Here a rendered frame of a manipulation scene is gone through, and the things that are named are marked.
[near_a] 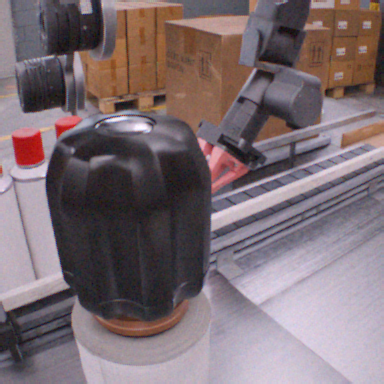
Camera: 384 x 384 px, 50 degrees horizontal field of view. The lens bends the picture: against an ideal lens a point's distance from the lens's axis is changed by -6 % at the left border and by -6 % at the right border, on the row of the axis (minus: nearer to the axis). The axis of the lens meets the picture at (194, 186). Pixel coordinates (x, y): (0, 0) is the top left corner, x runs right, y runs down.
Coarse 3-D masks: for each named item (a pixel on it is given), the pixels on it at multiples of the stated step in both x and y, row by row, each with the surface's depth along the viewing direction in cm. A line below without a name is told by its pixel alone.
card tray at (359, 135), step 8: (360, 128) 107; (368, 128) 109; (376, 128) 112; (344, 136) 104; (352, 136) 106; (360, 136) 108; (368, 136) 111; (376, 136) 112; (344, 144) 105; (352, 144) 106; (376, 144) 107
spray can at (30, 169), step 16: (32, 128) 46; (16, 144) 44; (32, 144) 45; (16, 160) 46; (32, 160) 45; (48, 160) 48; (16, 176) 46; (32, 176) 45; (16, 192) 47; (32, 192) 46; (32, 208) 47; (32, 224) 48; (48, 224) 49; (32, 240) 49; (48, 240) 49; (32, 256) 51; (48, 256) 50; (48, 272) 51
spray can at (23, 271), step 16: (0, 176) 44; (0, 192) 43; (0, 208) 44; (16, 208) 46; (0, 224) 44; (16, 224) 46; (0, 240) 45; (16, 240) 46; (0, 256) 46; (16, 256) 47; (0, 272) 47; (16, 272) 48; (32, 272) 50; (0, 288) 48
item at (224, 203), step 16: (368, 144) 95; (336, 160) 87; (288, 176) 81; (304, 176) 81; (352, 176) 81; (240, 192) 75; (256, 192) 75; (320, 192) 76; (224, 208) 71; (272, 208) 71; (240, 224) 67; (32, 304) 51; (48, 304) 51
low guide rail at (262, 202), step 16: (352, 160) 79; (368, 160) 81; (320, 176) 73; (336, 176) 76; (272, 192) 68; (288, 192) 70; (304, 192) 72; (240, 208) 64; (256, 208) 66; (224, 224) 63; (16, 288) 48; (32, 288) 48; (48, 288) 50; (64, 288) 51; (16, 304) 48
